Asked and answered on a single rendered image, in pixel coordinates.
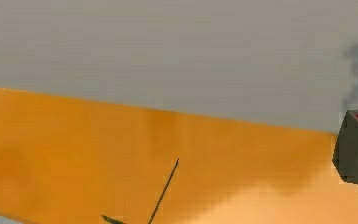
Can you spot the grey box with red top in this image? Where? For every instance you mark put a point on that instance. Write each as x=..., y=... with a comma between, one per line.
x=352, y=150

